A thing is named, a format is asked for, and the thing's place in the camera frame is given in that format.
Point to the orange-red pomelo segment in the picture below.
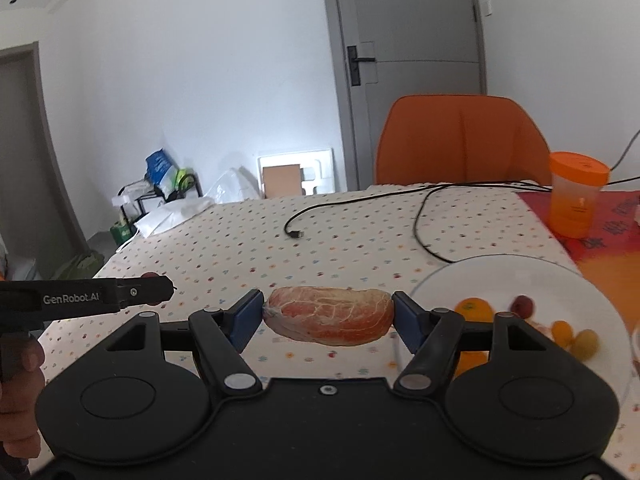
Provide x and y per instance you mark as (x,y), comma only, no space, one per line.
(327,317)

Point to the small orange kumquat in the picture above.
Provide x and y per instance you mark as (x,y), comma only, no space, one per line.
(561,332)

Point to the white plastic bag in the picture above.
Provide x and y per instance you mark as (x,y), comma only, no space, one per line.
(170,215)

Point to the orange chair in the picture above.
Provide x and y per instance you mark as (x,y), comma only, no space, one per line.
(460,140)

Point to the green packet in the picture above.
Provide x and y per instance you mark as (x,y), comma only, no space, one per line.
(182,177)

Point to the person's left hand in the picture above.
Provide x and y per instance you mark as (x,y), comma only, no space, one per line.
(20,405)

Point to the dark red small fruit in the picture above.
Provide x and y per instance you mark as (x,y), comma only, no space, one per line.
(521,305)

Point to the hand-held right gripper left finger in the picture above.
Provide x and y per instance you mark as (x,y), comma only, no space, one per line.
(247,317)

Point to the brown cardboard sheet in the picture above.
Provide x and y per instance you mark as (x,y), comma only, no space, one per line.
(282,180)

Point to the grey door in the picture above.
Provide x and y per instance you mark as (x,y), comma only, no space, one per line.
(30,160)
(415,35)

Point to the white round plate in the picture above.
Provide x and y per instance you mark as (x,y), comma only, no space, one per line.
(500,280)

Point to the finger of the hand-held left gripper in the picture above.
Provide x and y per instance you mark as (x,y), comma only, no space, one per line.
(145,292)

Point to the round green fruit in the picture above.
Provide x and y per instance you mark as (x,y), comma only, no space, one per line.
(586,342)

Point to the orange lidded plastic cup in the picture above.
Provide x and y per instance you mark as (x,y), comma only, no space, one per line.
(572,200)

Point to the floral dotted tablecloth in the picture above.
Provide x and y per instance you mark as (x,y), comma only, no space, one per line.
(325,240)

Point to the orange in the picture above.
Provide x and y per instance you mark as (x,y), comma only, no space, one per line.
(472,360)
(472,308)

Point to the red printed mat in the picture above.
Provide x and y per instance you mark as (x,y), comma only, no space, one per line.
(610,260)

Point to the small white wall switch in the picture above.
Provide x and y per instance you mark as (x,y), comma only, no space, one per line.
(489,8)

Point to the translucent plastic bag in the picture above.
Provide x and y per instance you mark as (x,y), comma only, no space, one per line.
(232,185)

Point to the white framed board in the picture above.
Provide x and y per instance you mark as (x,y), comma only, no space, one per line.
(317,160)

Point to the blue packet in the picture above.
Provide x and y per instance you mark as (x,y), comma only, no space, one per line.
(160,165)

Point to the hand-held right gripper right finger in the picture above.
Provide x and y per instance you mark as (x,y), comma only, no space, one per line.
(407,320)

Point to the black metal rack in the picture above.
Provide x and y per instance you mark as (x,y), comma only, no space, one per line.
(140,205)

